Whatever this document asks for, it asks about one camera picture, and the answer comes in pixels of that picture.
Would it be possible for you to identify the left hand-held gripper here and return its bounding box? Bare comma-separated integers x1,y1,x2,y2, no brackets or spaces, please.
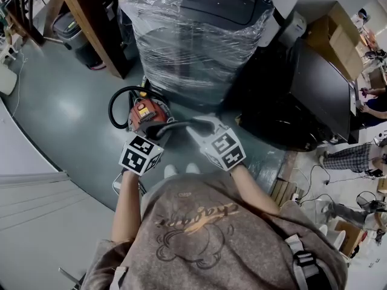
118,126,174,176

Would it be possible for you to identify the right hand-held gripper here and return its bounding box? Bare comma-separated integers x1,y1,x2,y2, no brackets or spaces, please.
186,116,246,172

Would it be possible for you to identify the black vacuum cleaner tube piece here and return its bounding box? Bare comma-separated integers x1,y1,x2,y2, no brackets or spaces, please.
144,120,213,141

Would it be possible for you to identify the red vacuum cleaner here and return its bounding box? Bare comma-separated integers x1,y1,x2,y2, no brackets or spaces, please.
126,97,171,133

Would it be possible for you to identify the person's left forearm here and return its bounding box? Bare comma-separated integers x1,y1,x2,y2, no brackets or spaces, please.
110,170,144,242

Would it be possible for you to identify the person's right forearm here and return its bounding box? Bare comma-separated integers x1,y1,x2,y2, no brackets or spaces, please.
230,164,281,216

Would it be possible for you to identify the person's white left shoe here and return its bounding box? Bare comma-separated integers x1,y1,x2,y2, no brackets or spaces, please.
163,164,180,178

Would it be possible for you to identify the plastic-wrapped black appliance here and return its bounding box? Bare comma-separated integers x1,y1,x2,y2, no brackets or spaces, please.
117,0,276,106

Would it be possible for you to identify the wooden pallet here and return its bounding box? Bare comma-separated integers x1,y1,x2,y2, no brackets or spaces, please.
270,177,299,207

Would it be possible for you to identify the brown printed shirt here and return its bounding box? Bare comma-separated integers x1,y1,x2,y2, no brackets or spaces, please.
81,171,349,290

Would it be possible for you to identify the large black flat screen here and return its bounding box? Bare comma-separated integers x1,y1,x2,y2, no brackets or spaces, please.
240,37,361,152

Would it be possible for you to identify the grey lidded bin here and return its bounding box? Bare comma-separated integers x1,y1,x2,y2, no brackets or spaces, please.
52,10,105,70

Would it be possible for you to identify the white appliance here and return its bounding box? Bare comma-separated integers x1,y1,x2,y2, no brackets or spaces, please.
265,10,308,48

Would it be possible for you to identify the large open cardboard box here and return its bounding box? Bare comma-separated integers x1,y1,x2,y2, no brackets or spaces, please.
304,1,365,82

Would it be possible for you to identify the white plastic chair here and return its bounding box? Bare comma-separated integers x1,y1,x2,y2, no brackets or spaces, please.
0,39,18,97

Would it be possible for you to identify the black floor fan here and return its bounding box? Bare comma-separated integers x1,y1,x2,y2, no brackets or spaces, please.
356,190,380,212

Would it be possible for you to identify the small cardboard box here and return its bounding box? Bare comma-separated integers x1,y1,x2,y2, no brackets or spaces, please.
333,220,367,257

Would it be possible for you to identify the black vacuum cleaner hose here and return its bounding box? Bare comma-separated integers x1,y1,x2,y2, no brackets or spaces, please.
108,85,148,130

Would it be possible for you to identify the black floor cable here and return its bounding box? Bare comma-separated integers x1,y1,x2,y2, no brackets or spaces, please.
306,163,332,185

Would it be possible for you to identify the wooden shelf frame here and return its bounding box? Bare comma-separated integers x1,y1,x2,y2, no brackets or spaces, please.
53,0,131,80

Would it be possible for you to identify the thin white floor cable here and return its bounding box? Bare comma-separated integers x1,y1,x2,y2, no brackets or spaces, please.
11,48,28,118

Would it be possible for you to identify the grey backpack strap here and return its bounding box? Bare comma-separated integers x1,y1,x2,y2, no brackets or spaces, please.
111,265,129,290
284,233,322,290

